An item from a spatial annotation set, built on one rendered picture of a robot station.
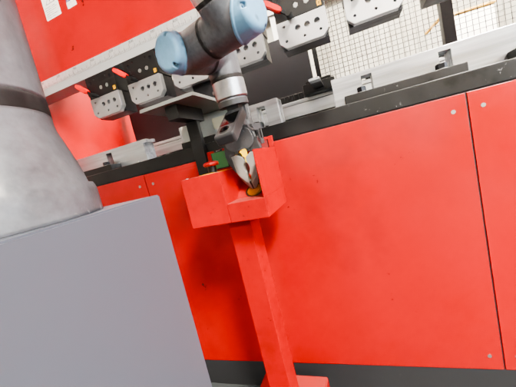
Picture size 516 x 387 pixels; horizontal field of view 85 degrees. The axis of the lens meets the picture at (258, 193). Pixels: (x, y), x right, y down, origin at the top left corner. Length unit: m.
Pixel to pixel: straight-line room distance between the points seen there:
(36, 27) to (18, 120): 1.38
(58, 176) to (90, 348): 0.12
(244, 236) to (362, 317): 0.46
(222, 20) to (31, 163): 0.38
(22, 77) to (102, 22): 1.10
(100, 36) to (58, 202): 1.17
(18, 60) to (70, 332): 0.20
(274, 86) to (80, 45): 0.85
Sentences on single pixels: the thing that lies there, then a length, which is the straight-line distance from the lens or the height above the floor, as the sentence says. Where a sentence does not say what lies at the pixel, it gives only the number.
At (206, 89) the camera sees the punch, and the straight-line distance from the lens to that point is 1.09.
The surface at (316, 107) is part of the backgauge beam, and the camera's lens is 1.20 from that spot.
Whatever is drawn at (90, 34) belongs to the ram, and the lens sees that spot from 1.41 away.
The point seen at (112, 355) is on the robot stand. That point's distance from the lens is 0.25.
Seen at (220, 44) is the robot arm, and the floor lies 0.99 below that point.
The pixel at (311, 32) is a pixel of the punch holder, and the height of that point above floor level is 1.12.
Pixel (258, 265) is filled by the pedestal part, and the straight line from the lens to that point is 0.72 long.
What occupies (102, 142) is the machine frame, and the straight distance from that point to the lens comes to 1.83.
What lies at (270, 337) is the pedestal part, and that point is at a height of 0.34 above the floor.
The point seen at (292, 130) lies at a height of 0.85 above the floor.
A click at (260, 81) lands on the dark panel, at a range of 1.56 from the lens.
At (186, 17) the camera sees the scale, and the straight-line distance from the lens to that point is 1.15.
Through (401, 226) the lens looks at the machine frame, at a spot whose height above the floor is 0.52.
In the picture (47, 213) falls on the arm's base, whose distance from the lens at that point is 0.23.
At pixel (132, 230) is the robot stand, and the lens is 0.26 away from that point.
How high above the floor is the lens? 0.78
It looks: 7 degrees down
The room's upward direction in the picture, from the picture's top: 13 degrees counter-clockwise
